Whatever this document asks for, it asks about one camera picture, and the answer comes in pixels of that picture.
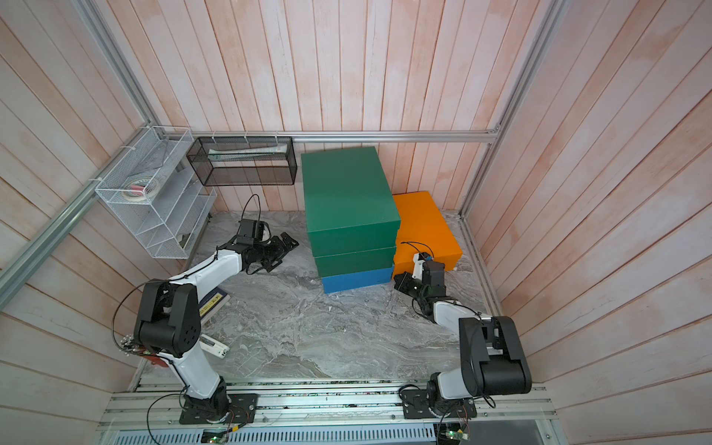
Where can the orange shoebox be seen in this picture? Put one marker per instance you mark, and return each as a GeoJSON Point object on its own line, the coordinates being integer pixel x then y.
{"type": "Point", "coordinates": [423, 229]}

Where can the red pen cup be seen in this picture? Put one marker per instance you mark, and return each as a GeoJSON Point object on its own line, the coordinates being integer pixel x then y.
{"type": "Point", "coordinates": [131, 347]}

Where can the black mesh basket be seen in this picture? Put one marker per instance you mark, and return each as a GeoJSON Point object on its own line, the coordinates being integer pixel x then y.
{"type": "Point", "coordinates": [281, 171]}

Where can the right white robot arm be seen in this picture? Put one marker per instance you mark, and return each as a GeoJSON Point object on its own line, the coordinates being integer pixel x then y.
{"type": "Point", "coordinates": [492, 360]}

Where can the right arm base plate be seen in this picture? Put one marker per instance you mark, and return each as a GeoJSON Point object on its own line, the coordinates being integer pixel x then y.
{"type": "Point", "coordinates": [418, 404]}

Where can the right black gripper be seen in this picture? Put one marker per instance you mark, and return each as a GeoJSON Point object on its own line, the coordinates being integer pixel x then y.
{"type": "Point", "coordinates": [402, 286]}

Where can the blue shoebox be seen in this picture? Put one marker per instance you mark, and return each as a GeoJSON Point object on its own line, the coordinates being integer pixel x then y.
{"type": "Point", "coordinates": [344, 282]}

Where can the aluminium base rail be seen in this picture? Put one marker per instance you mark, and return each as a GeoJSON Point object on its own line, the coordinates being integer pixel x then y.
{"type": "Point", "coordinates": [292, 411]}

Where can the tape roll on shelf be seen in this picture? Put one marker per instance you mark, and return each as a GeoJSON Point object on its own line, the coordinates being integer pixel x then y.
{"type": "Point", "coordinates": [141, 189]}

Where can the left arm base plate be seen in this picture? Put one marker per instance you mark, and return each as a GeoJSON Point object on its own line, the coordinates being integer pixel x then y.
{"type": "Point", "coordinates": [220, 409]}

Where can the dark blue book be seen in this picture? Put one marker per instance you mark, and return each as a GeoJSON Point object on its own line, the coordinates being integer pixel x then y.
{"type": "Point", "coordinates": [212, 303]}

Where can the large green shoebox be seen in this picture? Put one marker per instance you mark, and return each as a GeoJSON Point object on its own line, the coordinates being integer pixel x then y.
{"type": "Point", "coordinates": [355, 262]}

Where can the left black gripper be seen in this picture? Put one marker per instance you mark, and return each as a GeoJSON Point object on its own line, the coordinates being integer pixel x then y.
{"type": "Point", "coordinates": [282, 249]}

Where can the white small device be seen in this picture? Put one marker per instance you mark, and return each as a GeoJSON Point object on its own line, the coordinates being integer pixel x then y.
{"type": "Point", "coordinates": [213, 346]}

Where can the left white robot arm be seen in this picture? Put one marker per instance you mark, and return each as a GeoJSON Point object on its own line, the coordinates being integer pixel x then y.
{"type": "Point", "coordinates": [168, 323]}

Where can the paper in mesh basket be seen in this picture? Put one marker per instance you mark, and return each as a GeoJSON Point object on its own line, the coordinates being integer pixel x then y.
{"type": "Point", "coordinates": [268, 153]}

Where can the small green shoebox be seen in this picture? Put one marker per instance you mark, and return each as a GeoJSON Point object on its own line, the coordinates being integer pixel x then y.
{"type": "Point", "coordinates": [348, 201]}

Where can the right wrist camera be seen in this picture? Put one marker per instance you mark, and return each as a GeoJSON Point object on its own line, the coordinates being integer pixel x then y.
{"type": "Point", "coordinates": [419, 261]}

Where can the white wire shelf rack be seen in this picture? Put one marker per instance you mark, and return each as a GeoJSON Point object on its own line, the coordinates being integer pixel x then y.
{"type": "Point", "coordinates": [157, 195]}

